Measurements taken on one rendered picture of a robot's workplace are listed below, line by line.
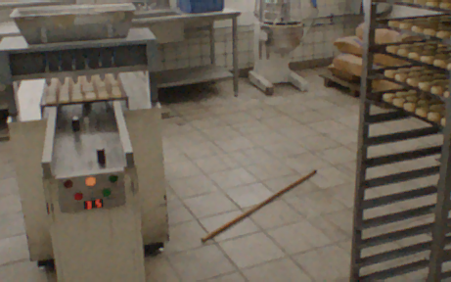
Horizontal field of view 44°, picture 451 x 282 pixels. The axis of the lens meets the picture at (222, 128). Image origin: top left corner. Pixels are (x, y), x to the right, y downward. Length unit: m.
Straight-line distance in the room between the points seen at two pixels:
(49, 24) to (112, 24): 0.28
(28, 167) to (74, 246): 0.73
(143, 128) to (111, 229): 0.74
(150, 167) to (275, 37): 3.21
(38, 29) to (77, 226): 0.98
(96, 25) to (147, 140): 0.61
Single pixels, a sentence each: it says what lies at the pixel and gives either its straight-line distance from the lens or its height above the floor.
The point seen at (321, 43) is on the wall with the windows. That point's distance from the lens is 7.15.
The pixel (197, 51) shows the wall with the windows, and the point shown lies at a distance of 6.38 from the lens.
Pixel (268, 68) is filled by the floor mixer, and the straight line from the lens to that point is 6.24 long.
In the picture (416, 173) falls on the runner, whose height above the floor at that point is 0.69.
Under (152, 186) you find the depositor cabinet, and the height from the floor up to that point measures 0.42.
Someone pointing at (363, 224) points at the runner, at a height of 0.50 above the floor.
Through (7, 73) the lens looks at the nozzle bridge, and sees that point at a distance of 2.71.
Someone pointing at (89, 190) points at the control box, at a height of 0.78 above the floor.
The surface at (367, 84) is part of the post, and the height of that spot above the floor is 1.10.
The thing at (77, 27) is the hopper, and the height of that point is 1.24.
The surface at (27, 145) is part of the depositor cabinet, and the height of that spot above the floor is 0.72.
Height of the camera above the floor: 1.65
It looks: 20 degrees down
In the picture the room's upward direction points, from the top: 2 degrees counter-clockwise
